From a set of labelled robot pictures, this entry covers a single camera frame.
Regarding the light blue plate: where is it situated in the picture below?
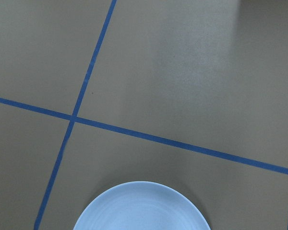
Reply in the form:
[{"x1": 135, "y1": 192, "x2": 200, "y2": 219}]
[{"x1": 74, "y1": 181, "x2": 210, "y2": 230}]

